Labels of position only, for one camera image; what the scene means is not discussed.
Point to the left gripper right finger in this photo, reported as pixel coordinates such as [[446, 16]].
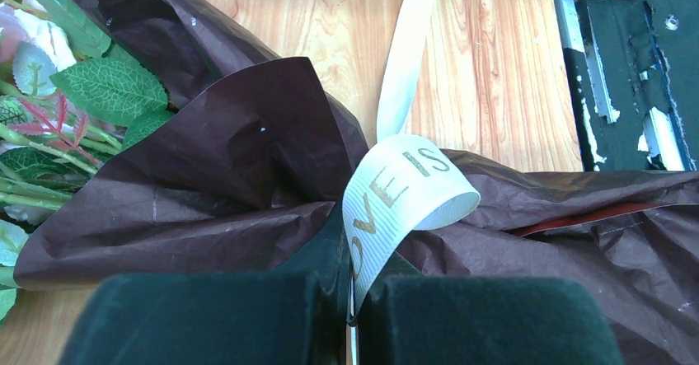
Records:
[[410, 318]]

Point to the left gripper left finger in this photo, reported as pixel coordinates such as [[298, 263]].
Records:
[[293, 314]]

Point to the cream ribbon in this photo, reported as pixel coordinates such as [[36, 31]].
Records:
[[404, 182]]

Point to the dark red wrapping paper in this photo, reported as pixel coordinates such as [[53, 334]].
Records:
[[248, 169]]

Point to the pink fake flower stem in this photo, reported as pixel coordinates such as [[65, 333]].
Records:
[[52, 146]]

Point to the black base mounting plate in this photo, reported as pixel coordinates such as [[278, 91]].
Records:
[[635, 86]]

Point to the aluminium frame rail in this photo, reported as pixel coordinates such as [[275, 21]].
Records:
[[568, 23]]

